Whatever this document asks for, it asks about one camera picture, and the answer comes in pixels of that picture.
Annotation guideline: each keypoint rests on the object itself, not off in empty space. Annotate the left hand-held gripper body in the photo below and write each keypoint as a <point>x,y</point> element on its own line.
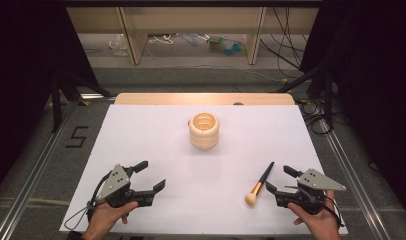
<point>117,186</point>

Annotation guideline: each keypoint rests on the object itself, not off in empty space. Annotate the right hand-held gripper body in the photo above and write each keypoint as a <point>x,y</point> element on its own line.
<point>311,186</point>

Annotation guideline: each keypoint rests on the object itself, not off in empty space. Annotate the black gold makeup brush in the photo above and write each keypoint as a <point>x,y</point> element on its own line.
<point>259,186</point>

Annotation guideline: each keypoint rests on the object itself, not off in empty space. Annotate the beige ribbed cup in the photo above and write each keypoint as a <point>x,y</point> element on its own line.
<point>204,137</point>

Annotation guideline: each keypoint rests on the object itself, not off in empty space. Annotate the person's left hand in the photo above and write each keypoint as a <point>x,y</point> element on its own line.
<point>102,218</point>

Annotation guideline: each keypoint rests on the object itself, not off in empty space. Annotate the person's right hand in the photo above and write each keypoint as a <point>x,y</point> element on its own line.
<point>321,223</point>

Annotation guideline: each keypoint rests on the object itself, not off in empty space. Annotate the white table cover sheet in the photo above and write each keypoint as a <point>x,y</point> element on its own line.
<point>197,186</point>

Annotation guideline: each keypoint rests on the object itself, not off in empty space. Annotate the black tripod stand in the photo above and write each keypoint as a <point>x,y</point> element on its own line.
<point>319,85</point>
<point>59,96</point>

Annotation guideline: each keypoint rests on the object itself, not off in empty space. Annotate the black curtain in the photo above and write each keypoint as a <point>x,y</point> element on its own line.
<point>371,93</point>
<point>27,83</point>

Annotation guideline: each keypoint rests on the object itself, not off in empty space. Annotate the clear plastic bag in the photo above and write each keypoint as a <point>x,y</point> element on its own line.
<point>118,45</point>

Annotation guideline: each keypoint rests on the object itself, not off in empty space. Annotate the green blue plastic bundle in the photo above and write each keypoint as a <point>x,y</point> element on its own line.
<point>226,45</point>

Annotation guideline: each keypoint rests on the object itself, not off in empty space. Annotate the light wooden shelf unit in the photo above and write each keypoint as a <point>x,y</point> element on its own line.
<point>194,20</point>

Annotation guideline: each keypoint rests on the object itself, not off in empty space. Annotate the aluminium floor rail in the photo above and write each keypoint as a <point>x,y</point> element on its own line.
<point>31,176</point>
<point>354,186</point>

